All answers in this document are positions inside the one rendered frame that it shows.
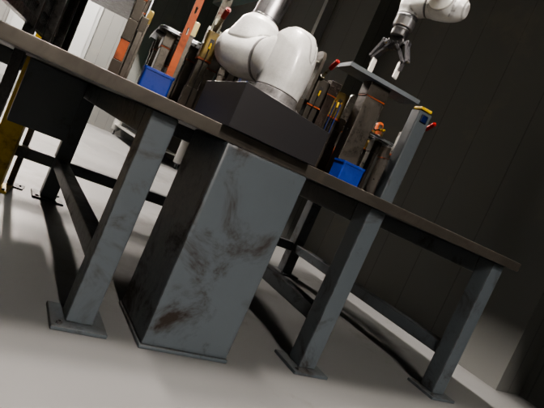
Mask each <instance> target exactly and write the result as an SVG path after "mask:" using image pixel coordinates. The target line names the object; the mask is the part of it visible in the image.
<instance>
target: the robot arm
mask: <svg viewBox="0 0 544 408"><path fill-rule="evenodd" d="M291 1H292V0H259V2H258V4H257V5H256V7H255V9H254V11H253V12H250V13H248V14H245V15H242V17H241V18H240V19H239V20H238V21H237V22H236V23H235V24H234V25H233V26H232V27H231V28H229V29H227V30H226V31H224V32H223V33H222V34H221V35H220V36H219V38H218V39H217V41H216V42H215V57H216V60H217V61H218V63H219V64H220V65H221V66H222V67H223V68H224V69H225V70H226V71H227V72H229V73H230V74H231V75H233V76H236V77H237V78H240V79H243V80H247V81H250V82H255V83H254V84H253V86H254V87H256V88H258V89H260V90H261V91H263V92H265V93H266V94H267V95H269V96H271V97H273V98H274V99H276V100H277V101H279V102H280V103H282V104H284V105H286V106H287V107H288V108H290V109H291V110H293V111H295V112H296V113H297V110H295V107H296V105H297V103H298V101H299V99H300V97H301V96H302V95H303V93H304V90H305V89H306V87H307V86H308V82H309V80H310V78H311V77H312V73H313V71H314V68H315V65H316V62H317V42H316V39H315V38H314V37H313V36H312V35H311V34H310V33H309V32H307V31H305V30H304V29H303V28H299V27H288V28H284V29H283V30H281V31H280V32H279V31H278V26H279V24H280V22H281V20H282V19H283V16H284V15H285V13H286V11H287V8H288V7H289V6H290V4H291ZM469 11H470V2H469V0H401V3H400V6H399V11H398V13H397V16H396V18H395V20H394V22H393V29H392V31H391V33H390V38H389V39H386V38H385V37H383V38H382V40H381V42H380V43H379V44H378V45H377V46H376V47H375V48H374V49H373V50H372V51H371V52H370V53H369V56H370V57H371V61H370V62H369V67H368V71H370V72H372V71H373V69H374V67H375V65H376V62H377V58H378V57H380V56H381V55H382V54H384V53H385V52H387V51H389V50H390V49H391V50H395V51H397V52H398V55H399V58H400V61H399V62H398V64H397V66H396V68H395V70H394V72H393V75H392V78H393V79H395V80H396V79H397V77H398V75H399V72H401V71H402V68H403V66H404V65H405V64H410V46H411V43H410V42H409V41H408V40H407V38H408V36H409V35H410V33H411V32H413V29H414V26H415V24H416V23H417V20H418V19H431V20H434V21H438V22H443V23H457V22H460V21H462V20H463V19H465V18H466V16H467V15H468V13H469ZM387 42H388V43H387ZM403 45H405V58H404V55H403V52H402V46H403ZM387 46H388V47H387Z"/></svg>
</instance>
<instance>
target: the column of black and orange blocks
mask: <svg viewBox="0 0 544 408"><path fill-rule="evenodd" d="M147 1H148V0H137V1H136V3H135V5H134V9H133V10H132V13H131V15H130V17H129V18H128V21H127V23H126V26H125V29H124V31H123V33H122V35H121V40H120V42H119V44H118V46H117V50H116V52H115V54H114V56H113V58H112V60H111V62H110V64H109V67H108V70H109V71H111V72H113V73H114V74H118V71H119V70H120V68H121V64H122V61H123V58H124V56H125V53H126V50H127V49H128V47H129V44H130V42H131V41H132V38H133V36H134V33H135V31H136V28H137V26H138V21H139V20H140V17H141V15H142V13H143V10H144V7H145V5H146V4H147Z"/></svg>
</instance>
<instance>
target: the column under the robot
mask: <svg viewBox="0 0 544 408"><path fill-rule="evenodd" d="M305 181H306V177H305V176H302V175H300V174H299V173H296V172H293V171H292V170H289V169H287V168H285V167H283V166H280V165H278V164H276V163H273V162H271V161H269V160H267V159H264V158H262V157H261V156H259V155H255V154H253V153H252V152H250V151H246V150H245V149H243V148H241V147H238V146H236V145H234V144H231V143H229V142H227V141H224V140H222V139H220V138H216V137H215V136H213V135H210V134H207V133H205V132H202V131H201V130H195V131H194V133H193V136H192V138H191V140H190V142H189V145H188V147H187V150H186V152H185V155H184V157H183V159H182V161H181V164H180V167H179V168H178V170H177V173H176V176H175V178H174V180H173V183H172V185H171V188H170V190H169V191H168V195H167V197H166V199H165V201H164V204H163V206H162V208H161V211H160V213H159V216H158V218H157V220H156V222H155V225H154V227H153V229H152V231H151V234H150V236H149V239H148V241H147V244H146V246H145V248H144V250H143V252H142V256H141V257H140V259H139V262H138V265H137V267H136V269H135V271H134V274H133V277H132V279H131V280H130V284H129V286H128V288H127V290H126V292H125V295H124V297H123V300H120V302H119V304H120V306H121V310H122V312H123V313H124V316H125V318H126V321H127V323H128V326H129V328H130V331H131V333H132V334H133V337H134V340H135V342H136V344H137V346H138V348H142V349H147V350H151V351H159V352H164V353H169V354H174V355H182V356H186V357H191V358H195V359H204V360H209V361H213V362H217V363H227V360H226V358H227V355H228V353H229V351H230V349H231V347H232V344H233V342H234V340H235V338H236V335H237V333H238V331H239V329H240V326H241V324H242V322H243V320H244V317H245V315H246V313H247V311H248V309H249V306H250V304H251V302H252V300H253V297H254V295H255V293H256V291H257V288H258V286H259V284H260V281H261V279H262V277H263V275H264V273H265V271H266V268H267V266H268V264H269V262H270V259H271V257H272V255H273V253H274V250H275V248H276V246H277V243H278V241H279V239H280V236H281V235H282V233H283V229H284V228H285V226H286V224H287V220H288V219H289V217H290V215H291V212H292V210H293V208H294V205H295V203H296V201H297V198H298V197H299V195H300V191H301V189H302V188H303V186H304V182H305Z"/></svg>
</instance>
